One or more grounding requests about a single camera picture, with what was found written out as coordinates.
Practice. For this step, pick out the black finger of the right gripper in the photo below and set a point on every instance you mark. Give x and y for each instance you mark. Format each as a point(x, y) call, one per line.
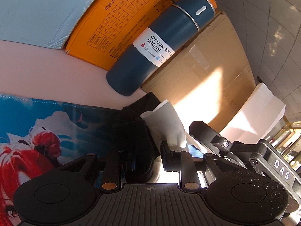
point(202, 131)

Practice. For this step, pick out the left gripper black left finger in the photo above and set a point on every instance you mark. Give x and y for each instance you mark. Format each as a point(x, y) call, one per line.
point(113, 169)

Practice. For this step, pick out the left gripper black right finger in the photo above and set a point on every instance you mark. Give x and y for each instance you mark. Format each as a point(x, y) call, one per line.
point(185, 164)

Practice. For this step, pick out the white black-trimmed t-shirt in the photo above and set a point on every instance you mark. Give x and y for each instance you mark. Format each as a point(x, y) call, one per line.
point(164, 125)

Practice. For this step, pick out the white paper box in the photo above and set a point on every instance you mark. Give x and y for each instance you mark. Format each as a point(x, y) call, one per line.
point(259, 114)

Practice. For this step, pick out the brown cardboard box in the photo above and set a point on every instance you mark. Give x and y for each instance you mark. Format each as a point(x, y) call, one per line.
point(209, 79)

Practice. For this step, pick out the anime print desk mat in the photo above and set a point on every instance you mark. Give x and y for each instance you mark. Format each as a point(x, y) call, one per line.
point(39, 135)

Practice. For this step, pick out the dark blue vacuum bottle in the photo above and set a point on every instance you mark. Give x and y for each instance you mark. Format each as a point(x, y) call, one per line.
point(157, 43)

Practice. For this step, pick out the orange size-chart box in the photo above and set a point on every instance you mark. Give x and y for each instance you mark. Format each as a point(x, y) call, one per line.
point(109, 27)

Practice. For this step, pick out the light blue printed box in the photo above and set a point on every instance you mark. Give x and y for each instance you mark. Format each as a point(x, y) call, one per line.
point(42, 23)

